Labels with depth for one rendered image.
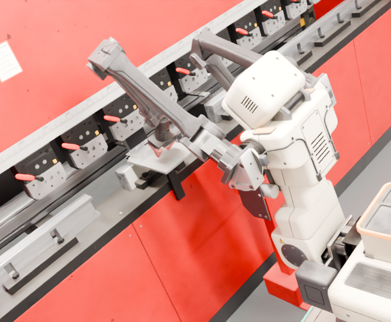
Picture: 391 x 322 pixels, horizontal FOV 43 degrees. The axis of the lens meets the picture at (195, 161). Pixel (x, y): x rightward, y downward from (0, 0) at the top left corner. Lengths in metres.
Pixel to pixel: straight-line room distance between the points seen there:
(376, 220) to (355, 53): 1.67
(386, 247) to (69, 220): 1.16
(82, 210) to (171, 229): 0.40
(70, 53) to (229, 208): 1.03
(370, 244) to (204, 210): 0.94
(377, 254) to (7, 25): 1.36
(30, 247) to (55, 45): 0.74
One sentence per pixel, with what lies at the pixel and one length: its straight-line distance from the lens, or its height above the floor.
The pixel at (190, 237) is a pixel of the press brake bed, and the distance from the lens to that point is 2.22.
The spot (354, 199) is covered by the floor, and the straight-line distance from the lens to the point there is 3.09.
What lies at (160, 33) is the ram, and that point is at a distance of 2.10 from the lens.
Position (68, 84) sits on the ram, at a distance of 1.88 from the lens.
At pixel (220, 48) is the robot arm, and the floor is 1.34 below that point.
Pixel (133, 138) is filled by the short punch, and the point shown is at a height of 1.06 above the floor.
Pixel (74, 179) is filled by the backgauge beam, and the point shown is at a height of 0.95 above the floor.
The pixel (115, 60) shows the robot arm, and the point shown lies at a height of 1.55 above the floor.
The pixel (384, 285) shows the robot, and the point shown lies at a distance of 1.48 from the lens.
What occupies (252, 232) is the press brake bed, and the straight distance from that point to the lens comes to 2.53.
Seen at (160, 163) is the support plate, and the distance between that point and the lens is 1.95.
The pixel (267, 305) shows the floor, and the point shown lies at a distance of 2.60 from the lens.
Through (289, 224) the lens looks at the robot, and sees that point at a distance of 1.63.
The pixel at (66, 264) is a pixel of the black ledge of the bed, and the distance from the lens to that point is 1.90.
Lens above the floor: 1.90
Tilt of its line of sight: 29 degrees down
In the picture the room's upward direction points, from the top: 21 degrees counter-clockwise
